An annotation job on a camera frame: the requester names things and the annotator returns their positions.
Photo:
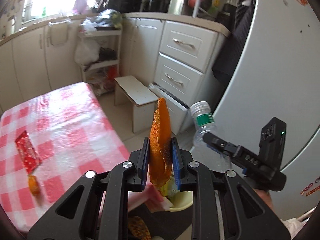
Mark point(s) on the small orange peel piece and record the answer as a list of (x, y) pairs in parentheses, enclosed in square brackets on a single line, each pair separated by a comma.
[(33, 185)]

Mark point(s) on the person's right hand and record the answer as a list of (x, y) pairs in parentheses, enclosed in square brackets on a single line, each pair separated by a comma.
[(267, 201)]

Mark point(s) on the black plastic bag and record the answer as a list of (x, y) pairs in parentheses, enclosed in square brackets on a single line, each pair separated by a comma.
[(108, 17)]

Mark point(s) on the yellow patterned object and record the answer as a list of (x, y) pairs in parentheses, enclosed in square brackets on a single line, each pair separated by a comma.
[(138, 228)]

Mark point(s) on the red plastic bag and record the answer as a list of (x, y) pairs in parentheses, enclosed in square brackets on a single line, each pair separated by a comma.
[(112, 76)]

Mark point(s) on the red pot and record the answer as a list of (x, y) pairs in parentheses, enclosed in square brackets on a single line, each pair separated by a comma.
[(200, 1)]

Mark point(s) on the purple bag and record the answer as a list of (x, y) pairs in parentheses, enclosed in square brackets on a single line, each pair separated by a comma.
[(81, 5)]

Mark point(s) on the hanging white plastic bag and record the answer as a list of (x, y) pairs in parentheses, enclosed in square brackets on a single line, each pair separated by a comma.
[(86, 51)]

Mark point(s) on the black wok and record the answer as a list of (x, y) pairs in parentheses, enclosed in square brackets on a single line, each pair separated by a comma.
[(107, 53)]

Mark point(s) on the cream base cabinets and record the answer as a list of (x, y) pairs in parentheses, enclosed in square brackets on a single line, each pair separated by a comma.
[(30, 62)]

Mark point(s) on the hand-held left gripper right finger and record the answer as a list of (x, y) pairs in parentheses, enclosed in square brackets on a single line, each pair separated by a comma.
[(175, 165)]

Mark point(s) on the long orange peel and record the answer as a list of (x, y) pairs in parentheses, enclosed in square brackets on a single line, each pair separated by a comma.
[(160, 135)]

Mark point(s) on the white refrigerator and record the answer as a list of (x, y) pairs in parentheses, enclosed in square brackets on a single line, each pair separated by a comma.
[(280, 55)]

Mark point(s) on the red snack packet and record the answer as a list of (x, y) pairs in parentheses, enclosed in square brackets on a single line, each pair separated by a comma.
[(26, 150)]

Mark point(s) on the black mesh cloth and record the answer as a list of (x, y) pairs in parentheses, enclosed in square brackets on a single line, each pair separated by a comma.
[(232, 45)]

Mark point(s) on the white door-hung bin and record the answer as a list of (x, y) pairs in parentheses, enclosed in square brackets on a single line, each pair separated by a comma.
[(58, 33)]

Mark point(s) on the black blender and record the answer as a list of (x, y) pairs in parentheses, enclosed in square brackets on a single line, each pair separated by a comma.
[(230, 7)]

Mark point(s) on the green bottle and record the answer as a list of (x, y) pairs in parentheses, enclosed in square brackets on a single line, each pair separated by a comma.
[(44, 10)]

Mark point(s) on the small white plastic bag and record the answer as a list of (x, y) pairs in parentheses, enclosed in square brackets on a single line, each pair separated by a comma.
[(88, 25)]

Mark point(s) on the cream drawer unit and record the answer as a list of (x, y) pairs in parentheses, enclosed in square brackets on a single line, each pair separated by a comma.
[(182, 55)]

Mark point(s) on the white thermos jug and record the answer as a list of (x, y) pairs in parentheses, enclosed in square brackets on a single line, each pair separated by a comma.
[(11, 26)]

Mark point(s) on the yellow bowl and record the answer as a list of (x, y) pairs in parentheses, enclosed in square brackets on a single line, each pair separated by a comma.
[(182, 201)]

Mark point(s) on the clear plastic bottle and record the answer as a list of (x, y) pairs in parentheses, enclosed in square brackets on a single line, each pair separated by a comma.
[(203, 120)]

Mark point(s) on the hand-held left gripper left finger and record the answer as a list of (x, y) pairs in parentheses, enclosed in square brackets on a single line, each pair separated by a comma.
[(145, 160)]

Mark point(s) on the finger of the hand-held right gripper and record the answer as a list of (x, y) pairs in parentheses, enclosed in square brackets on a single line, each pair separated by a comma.
[(221, 145)]

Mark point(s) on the pink checked plastic tablecloth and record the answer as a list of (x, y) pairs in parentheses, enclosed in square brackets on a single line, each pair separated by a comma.
[(70, 130)]

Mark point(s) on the white step stool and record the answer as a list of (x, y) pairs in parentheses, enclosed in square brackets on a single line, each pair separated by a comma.
[(135, 90)]

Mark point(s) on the white tiered cart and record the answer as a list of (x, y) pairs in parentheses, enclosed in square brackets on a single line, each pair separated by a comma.
[(112, 33)]

